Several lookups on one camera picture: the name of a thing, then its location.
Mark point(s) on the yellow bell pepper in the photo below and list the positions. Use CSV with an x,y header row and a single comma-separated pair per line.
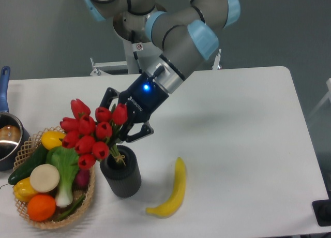
x,y
23,190

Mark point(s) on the beige round bun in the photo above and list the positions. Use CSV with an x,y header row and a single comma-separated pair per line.
x,y
44,178

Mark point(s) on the dark grey ribbed vase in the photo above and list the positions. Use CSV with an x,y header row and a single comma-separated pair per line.
x,y
124,180

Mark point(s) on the woven wicker basket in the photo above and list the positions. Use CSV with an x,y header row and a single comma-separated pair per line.
x,y
23,154

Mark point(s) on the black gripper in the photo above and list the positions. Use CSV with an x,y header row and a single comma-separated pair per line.
x,y
142,98

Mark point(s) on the green cucumber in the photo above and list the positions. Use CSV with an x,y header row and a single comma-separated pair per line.
x,y
38,157

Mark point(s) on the green chili pepper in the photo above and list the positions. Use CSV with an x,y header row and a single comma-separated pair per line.
x,y
71,210

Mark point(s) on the black device at edge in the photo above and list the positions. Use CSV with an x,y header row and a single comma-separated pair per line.
x,y
322,212

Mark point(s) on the yellow banana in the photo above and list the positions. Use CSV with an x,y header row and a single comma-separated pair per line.
x,y
175,200

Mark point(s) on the yellow squash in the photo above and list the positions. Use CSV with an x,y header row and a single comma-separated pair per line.
x,y
52,139

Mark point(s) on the purple red onion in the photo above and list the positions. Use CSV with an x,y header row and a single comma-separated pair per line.
x,y
82,178

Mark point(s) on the green bok choy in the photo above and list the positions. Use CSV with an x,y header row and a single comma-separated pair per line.
x,y
65,160

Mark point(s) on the white frame at right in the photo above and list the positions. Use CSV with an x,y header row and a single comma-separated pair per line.
x,y
323,104

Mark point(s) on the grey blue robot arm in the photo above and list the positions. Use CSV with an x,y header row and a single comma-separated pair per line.
x,y
165,50

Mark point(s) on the orange fruit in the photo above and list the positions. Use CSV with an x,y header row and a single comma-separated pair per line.
x,y
41,207

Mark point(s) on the blue handled saucepan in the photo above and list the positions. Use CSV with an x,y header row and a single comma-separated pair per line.
x,y
13,134

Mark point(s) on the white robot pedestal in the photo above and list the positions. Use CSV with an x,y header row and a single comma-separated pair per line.
x,y
139,50

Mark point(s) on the red tulip bouquet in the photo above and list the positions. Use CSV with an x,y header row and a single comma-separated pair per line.
x,y
92,137

